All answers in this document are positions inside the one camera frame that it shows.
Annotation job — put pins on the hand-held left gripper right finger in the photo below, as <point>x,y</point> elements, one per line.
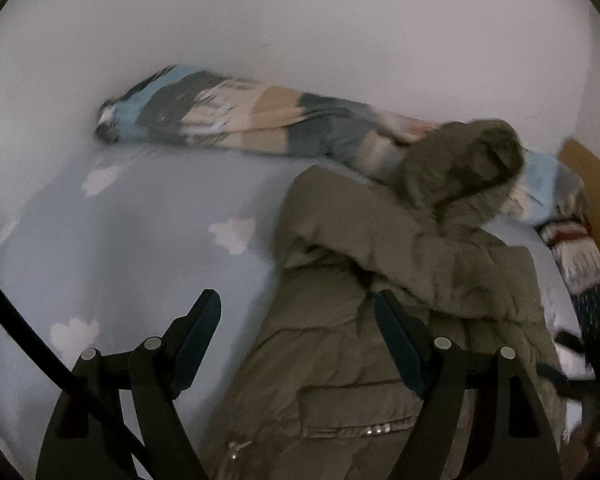
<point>400,346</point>

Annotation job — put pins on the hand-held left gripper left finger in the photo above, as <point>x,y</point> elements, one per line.
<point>200,341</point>

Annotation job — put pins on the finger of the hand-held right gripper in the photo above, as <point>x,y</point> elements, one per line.
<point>555,379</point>

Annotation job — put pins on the olive green padded jacket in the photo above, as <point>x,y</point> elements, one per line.
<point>340,280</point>

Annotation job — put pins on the light blue cloud bed sheet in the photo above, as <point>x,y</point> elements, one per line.
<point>130,240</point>

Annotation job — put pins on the striped white pillow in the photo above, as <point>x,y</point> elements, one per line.
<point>575,250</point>

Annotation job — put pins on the rolled patchwork quilt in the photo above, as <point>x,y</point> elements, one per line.
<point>220,110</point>

